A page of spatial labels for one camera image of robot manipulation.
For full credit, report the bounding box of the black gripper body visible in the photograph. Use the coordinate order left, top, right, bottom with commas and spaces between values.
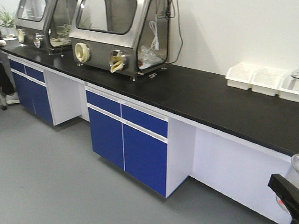
268, 174, 299, 224

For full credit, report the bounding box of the small glass beaker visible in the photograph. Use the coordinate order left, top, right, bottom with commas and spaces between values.
276, 154, 299, 214

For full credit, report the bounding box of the right white plastic bin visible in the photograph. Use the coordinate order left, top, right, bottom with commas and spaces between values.
278, 69, 299, 103

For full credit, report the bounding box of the white plastic bin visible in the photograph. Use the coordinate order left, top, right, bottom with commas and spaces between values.
278, 69, 299, 103
250, 67, 287, 96
225, 63, 261, 90

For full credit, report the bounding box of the middle white plastic bin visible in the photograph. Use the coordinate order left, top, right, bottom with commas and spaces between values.
250, 67, 287, 96

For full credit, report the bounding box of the left white plastic bin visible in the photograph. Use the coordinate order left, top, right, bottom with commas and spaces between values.
225, 63, 261, 90

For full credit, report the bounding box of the near blue lab cabinet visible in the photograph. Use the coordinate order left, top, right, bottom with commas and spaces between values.
85, 83, 196, 197

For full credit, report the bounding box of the blue lab cabinet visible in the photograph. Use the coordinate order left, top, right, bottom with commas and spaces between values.
8, 55, 88, 125
85, 83, 196, 197

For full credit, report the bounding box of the near steel glove box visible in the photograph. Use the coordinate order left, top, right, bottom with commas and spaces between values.
69, 0, 171, 80

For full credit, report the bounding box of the steel glove box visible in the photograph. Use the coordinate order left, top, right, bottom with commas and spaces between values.
14, 0, 77, 55
69, 0, 171, 80

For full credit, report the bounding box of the far blue lab cabinet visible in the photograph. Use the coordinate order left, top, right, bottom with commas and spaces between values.
8, 55, 88, 125

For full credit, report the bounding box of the far steel glove box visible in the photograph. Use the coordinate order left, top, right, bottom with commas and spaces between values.
14, 0, 77, 55

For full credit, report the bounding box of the person leg with shoe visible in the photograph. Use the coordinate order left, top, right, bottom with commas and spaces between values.
0, 63, 20, 104

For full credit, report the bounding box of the black power cable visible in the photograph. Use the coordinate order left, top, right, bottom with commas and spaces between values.
163, 0, 184, 65

